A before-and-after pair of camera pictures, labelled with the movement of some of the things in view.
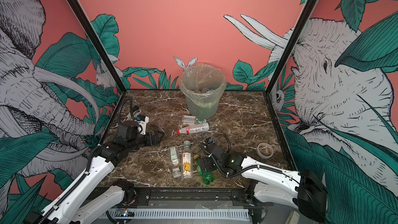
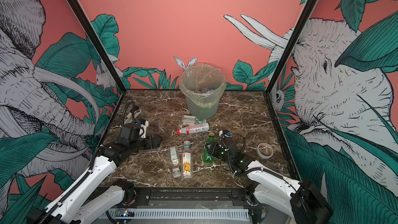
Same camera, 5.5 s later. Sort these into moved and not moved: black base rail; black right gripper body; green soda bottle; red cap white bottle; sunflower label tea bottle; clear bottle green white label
Moved: green soda bottle; black right gripper body
Not moved: clear bottle green white label; red cap white bottle; sunflower label tea bottle; black base rail
